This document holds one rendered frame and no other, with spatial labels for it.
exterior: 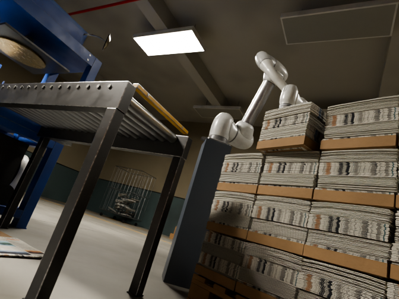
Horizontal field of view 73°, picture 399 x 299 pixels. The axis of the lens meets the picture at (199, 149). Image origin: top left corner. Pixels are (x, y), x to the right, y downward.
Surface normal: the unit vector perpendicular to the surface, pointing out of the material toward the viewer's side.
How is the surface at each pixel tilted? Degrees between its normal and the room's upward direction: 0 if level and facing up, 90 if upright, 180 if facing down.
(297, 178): 90
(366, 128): 90
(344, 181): 90
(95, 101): 90
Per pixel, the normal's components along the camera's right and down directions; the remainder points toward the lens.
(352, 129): -0.72, -0.40
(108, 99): -0.43, -0.39
